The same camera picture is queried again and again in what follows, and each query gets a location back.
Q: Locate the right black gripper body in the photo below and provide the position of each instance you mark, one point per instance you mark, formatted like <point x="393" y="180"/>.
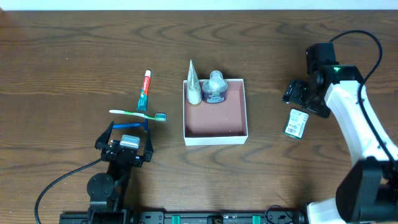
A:
<point x="296" y="93"/>

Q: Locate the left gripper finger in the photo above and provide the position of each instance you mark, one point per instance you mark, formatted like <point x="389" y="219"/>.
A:
<point x="102" y="142"/>
<point x="148" y="149"/>

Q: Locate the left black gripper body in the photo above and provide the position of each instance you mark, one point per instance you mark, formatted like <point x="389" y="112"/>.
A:
<point x="123" y="152"/>

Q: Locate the green white soap packet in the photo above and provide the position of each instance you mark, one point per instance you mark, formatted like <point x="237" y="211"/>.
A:
<point x="296" y="123"/>

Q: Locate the white Pantene tube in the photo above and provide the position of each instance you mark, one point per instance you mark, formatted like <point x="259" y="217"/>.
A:
<point x="193" y="86"/>

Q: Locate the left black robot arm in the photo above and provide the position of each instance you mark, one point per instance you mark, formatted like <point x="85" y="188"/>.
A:
<point x="106" y="190"/>

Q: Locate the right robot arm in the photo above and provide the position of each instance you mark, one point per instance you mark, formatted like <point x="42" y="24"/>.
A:
<point x="369" y="191"/>

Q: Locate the blue disposable razor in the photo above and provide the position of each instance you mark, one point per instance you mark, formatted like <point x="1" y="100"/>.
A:
<point x="143" y="125"/>

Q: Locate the green white toothbrush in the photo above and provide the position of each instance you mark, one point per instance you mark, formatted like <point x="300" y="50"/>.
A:
<point x="156" y="117"/>

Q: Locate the red green toothpaste tube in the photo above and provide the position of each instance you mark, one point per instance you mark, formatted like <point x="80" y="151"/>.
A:
<point x="143" y="98"/>

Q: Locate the white box with pink interior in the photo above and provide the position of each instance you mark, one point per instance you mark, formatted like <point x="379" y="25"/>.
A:
<point x="224" y="123"/>

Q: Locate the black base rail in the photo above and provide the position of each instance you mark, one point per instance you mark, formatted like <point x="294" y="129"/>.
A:
<point x="272" y="216"/>

